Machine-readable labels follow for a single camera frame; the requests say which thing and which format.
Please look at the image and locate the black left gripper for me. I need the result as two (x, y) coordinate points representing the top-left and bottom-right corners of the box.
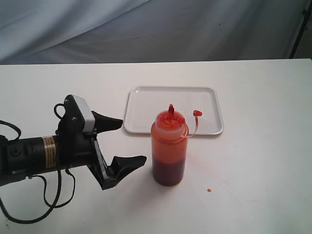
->
(58, 111), (147, 190)

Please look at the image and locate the red sauce squeeze bottle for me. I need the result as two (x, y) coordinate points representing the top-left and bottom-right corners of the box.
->
(151, 104), (202, 186)

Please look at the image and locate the white rectangular plastic tray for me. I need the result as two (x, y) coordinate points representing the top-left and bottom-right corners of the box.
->
(124, 86), (224, 136)

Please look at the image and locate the grey backdrop cloth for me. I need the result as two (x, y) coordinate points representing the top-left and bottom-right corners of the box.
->
(0, 0), (308, 64)

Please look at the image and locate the black stand pole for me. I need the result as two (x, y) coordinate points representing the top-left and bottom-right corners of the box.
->
(289, 1), (312, 59)

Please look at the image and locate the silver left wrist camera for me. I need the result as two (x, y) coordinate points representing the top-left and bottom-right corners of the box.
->
(58, 95), (95, 134)

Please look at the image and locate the black left camera cable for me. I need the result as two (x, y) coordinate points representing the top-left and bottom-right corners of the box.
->
(0, 103), (75, 224)

